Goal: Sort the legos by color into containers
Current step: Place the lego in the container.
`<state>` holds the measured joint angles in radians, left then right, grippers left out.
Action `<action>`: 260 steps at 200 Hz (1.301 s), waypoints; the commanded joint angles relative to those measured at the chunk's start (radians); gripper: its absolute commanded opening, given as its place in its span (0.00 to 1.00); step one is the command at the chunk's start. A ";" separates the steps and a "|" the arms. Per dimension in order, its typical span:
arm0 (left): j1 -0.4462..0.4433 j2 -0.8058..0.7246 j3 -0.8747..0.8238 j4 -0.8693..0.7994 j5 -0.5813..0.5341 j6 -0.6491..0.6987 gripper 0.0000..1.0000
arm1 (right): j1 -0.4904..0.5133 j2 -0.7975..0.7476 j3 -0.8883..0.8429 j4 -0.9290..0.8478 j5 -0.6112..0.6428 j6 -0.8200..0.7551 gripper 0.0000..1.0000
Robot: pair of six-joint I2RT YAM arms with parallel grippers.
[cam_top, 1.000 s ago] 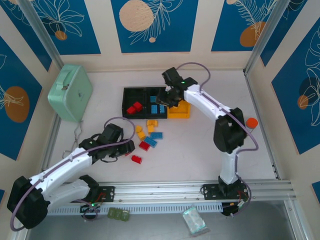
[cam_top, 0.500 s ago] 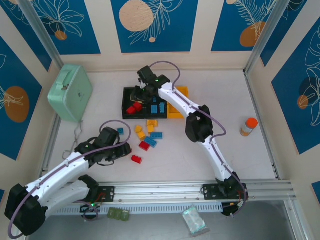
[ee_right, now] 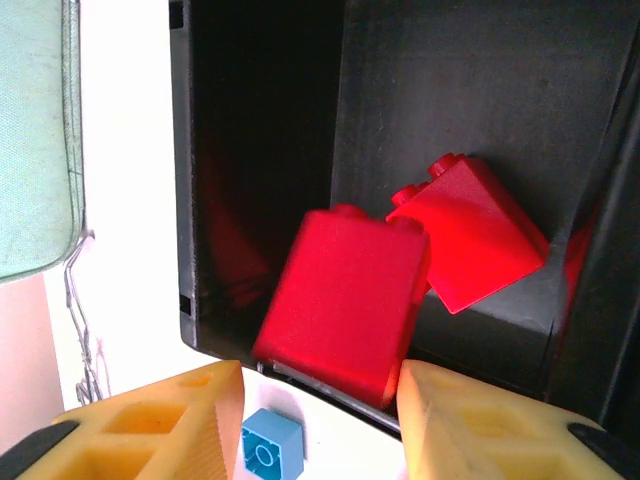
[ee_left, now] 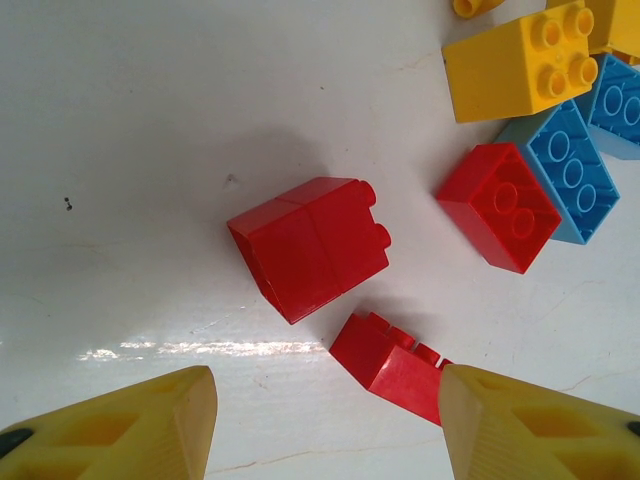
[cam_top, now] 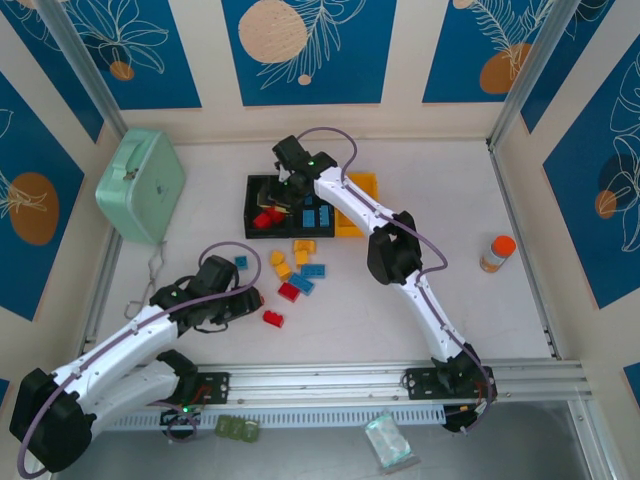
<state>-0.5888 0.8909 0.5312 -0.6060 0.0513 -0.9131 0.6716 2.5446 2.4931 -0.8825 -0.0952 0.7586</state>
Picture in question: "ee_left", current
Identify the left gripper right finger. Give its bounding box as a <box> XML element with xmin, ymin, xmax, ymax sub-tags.
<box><xmin>438</xmin><ymin>363</ymin><xmax>640</xmax><ymax>480</ymax></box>

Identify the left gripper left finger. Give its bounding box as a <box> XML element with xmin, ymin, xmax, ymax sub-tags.
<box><xmin>0</xmin><ymin>364</ymin><xmax>219</xmax><ymax>480</ymax></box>

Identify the red lego brick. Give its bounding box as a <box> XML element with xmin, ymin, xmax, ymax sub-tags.
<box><xmin>328</xmin><ymin>312</ymin><xmax>454</xmax><ymax>429</ymax></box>
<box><xmin>225</xmin><ymin>176</ymin><xmax>392</xmax><ymax>326</ymax></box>
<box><xmin>435</xmin><ymin>142</ymin><xmax>564</xmax><ymax>275</ymax></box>

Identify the blue lego brick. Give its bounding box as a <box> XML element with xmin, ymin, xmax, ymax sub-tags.
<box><xmin>574</xmin><ymin>52</ymin><xmax>640</xmax><ymax>161</ymax></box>
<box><xmin>492</xmin><ymin>98</ymin><xmax>623</xmax><ymax>246</ymax></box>

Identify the yellow lego brick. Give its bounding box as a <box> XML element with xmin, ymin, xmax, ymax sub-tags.
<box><xmin>441</xmin><ymin>0</ymin><xmax>600</xmax><ymax>125</ymax></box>
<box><xmin>452</xmin><ymin>0</ymin><xmax>506</xmax><ymax>20</ymax></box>
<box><xmin>544</xmin><ymin>0</ymin><xmax>640</xmax><ymax>66</ymax></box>

